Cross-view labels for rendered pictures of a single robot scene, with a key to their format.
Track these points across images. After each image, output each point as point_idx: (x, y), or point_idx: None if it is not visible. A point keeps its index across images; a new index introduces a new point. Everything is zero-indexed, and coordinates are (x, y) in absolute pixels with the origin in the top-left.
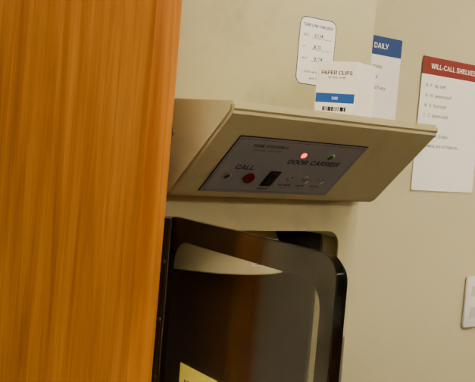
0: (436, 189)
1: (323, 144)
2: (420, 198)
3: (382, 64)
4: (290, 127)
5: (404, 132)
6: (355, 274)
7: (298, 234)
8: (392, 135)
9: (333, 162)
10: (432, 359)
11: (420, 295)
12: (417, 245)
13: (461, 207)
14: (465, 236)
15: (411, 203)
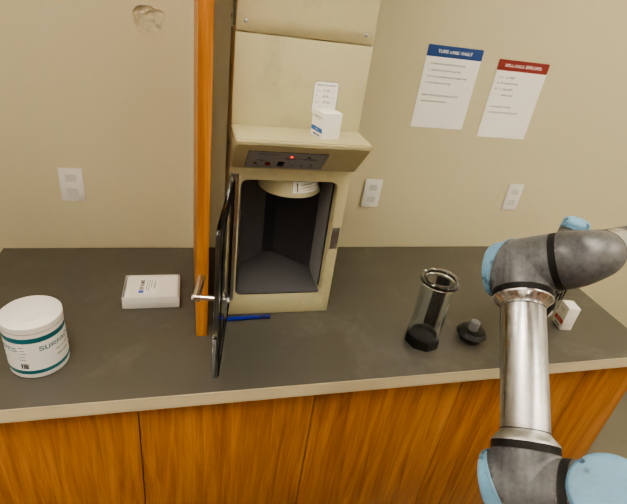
0: (496, 136)
1: (299, 153)
2: (482, 141)
3: (466, 65)
4: (274, 148)
5: (348, 149)
6: (430, 177)
7: None
8: (340, 150)
9: (313, 159)
10: (476, 222)
11: (474, 190)
12: (476, 165)
13: (514, 146)
14: (513, 163)
15: (476, 143)
